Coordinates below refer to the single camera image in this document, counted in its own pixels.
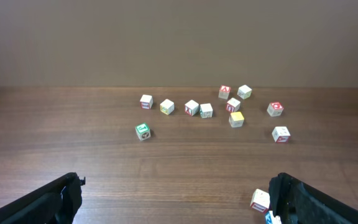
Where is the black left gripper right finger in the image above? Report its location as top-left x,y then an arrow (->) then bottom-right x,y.
268,172 -> 358,224

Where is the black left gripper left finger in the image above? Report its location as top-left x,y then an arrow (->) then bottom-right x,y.
0,172 -> 86,224

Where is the white O block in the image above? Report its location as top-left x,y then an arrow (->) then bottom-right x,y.
250,189 -> 270,213

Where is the white block red base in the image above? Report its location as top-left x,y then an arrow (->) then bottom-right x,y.
272,126 -> 291,143

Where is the red O block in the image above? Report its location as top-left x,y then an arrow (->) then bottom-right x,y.
267,102 -> 284,117

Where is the yellow top block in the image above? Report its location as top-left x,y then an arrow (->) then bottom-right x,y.
229,111 -> 244,128

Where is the green J block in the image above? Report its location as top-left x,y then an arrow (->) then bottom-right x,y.
135,123 -> 151,141

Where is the white block red U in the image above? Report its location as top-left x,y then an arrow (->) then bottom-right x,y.
226,98 -> 241,113

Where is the plain white top block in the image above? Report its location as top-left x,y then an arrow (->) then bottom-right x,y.
237,85 -> 252,100

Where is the white block green side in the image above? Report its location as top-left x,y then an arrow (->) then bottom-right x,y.
200,103 -> 213,119

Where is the red A block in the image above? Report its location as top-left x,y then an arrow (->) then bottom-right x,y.
218,85 -> 231,100

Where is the white block red bottom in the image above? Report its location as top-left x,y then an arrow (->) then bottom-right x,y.
140,95 -> 153,110

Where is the white block red X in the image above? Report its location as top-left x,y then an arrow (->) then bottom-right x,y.
185,100 -> 200,116

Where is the white block yellow side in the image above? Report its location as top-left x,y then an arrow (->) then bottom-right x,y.
160,99 -> 175,115

